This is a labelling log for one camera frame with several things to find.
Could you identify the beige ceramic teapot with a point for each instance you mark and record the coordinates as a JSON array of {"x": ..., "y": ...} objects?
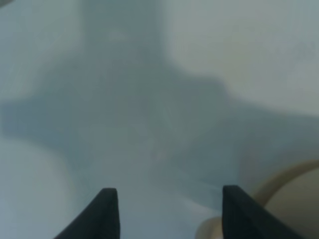
[{"x": 296, "y": 205}]

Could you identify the beige teapot saucer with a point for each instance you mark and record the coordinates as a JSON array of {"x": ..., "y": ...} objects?
[{"x": 271, "y": 186}]

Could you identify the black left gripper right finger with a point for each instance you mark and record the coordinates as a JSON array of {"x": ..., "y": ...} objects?
[{"x": 244, "y": 218}]

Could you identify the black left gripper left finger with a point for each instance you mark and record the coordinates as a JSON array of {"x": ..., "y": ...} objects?
[{"x": 99, "y": 220}]

